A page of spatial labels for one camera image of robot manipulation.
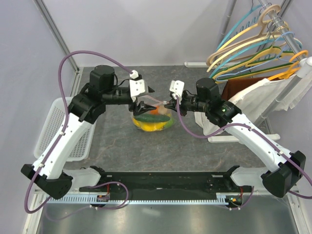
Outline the clear zip top bag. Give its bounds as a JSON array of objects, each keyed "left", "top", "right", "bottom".
[{"left": 132, "top": 95, "right": 176, "bottom": 132}]

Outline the green custard apple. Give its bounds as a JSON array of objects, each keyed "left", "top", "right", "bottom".
[{"left": 168, "top": 118, "right": 176, "bottom": 127}]

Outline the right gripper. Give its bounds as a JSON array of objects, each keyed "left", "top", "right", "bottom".
[{"left": 165, "top": 91, "right": 209, "bottom": 117}]

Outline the white cable duct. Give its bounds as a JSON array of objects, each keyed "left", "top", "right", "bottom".
[{"left": 48, "top": 193, "right": 242, "bottom": 205}]

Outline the white plastic basket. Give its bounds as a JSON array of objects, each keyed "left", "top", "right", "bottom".
[{"left": 34, "top": 98, "right": 95, "bottom": 162}]

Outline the orange hanger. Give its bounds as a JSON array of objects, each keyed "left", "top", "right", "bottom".
[{"left": 267, "top": 50, "right": 309, "bottom": 81}]

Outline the aluminium frame post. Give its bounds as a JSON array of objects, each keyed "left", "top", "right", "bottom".
[{"left": 33, "top": 0, "right": 81, "bottom": 73}]

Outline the yellow hanger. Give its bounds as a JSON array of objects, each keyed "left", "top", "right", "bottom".
[{"left": 209, "top": 46, "right": 282, "bottom": 79}]

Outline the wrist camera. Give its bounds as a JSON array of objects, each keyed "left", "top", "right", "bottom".
[
  {"left": 169, "top": 80, "right": 185, "bottom": 99},
  {"left": 129, "top": 70, "right": 148, "bottom": 102}
]

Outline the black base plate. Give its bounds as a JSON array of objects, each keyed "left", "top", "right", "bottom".
[{"left": 78, "top": 171, "right": 254, "bottom": 202}]

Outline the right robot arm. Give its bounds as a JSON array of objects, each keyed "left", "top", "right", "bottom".
[{"left": 165, "top": 78, "right": 311, "bottom": 198}]

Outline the yellow banana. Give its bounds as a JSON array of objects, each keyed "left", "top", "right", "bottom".
[{"left": 132, "top": 118, "right": 169, "bottom": 132}]

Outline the beige wooden hanger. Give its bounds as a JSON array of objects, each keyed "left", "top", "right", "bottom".
[{"left": 206, "top": 4, "right": 290, "bottom": 68}]

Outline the orange fruit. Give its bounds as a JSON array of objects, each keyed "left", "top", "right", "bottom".
[{"left": 150, "top": 106, "right": 159, "bottom": 115}]

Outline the white clothes rack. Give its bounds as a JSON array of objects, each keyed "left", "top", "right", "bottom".
[{"left": 184, "top": 0, "right": 312, "bottom": 144}]

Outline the teal hanger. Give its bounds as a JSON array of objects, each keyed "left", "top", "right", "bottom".
[{"left": 206, "top": 3, "right": 296, "bottom": 73}]

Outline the green hanger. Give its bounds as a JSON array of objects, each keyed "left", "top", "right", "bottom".
[{"left": 225, "top": 55, "right": 294, "bottom": 81}]

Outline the white cloth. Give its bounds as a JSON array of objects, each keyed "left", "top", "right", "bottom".
[{"left": 195, "top": 77, "right": 312, "bottom": 136}]

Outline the brown box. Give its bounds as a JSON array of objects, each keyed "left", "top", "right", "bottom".
[{"left": 221, "top": 77, "right": 265, "bottom": 100}]

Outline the green cucumber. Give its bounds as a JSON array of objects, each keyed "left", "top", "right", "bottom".
[{"left": 134, "top": 114, "right": 171, "bottom": 123}]

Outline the light blue hanger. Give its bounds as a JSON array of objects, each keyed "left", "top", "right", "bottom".
[{"left": 210, "top": 32, "right": 294, "bottom": 82}]

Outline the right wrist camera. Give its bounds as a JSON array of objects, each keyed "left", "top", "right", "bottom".
[{"left": 169, "top": 80, "right": 185, "bottom": 99}]

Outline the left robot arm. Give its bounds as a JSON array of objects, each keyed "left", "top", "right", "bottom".
[{"left": 21, "top": 65, "right": 155, "bottom": 199}]

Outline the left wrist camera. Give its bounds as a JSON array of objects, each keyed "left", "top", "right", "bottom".
[{"left": 129, "top": 70, "right": 148, "bottom": 102}]

